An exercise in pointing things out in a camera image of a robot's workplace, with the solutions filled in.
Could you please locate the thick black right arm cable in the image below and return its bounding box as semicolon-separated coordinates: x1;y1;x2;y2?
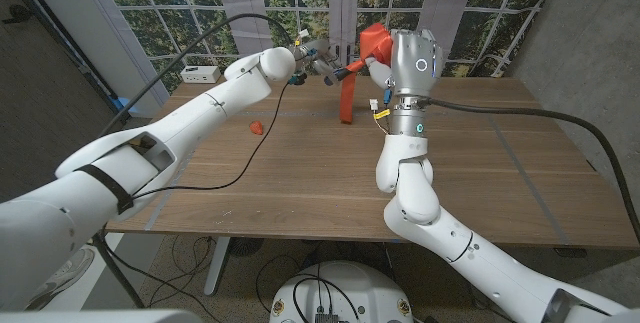
422;96;640;244

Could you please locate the printed window forest backdrop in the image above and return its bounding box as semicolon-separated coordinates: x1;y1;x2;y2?
92;0;561;95

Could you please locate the white robot torso base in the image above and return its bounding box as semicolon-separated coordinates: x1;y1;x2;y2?
268;260;415;323

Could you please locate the black blue handled screwdriver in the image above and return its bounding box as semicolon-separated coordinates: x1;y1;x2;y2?
324;65;361;87

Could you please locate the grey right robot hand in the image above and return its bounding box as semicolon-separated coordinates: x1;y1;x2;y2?
364;27;445;137

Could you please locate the white table leg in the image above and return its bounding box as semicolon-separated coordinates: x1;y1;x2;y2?
203;236;232;297

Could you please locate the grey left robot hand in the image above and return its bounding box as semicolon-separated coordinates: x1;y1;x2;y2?
289;38;351;87

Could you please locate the grey white sneaker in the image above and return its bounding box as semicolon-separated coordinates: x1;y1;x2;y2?
27;247;96;310

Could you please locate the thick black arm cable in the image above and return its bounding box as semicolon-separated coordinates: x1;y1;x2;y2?
92;12;294;309
422;96;640;244

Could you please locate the black round ribbed disc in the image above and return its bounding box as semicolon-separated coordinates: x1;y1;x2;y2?
228;236;265;258

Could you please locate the orange satin ribbon roll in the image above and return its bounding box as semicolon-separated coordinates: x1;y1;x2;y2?
339;23;395;125

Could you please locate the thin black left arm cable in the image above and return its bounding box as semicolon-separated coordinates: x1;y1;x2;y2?
130;82;291;200

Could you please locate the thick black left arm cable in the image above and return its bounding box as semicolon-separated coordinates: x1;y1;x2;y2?
92;12;294;309

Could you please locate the white power strip box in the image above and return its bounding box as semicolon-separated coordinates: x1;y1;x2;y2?
180;65;222;85

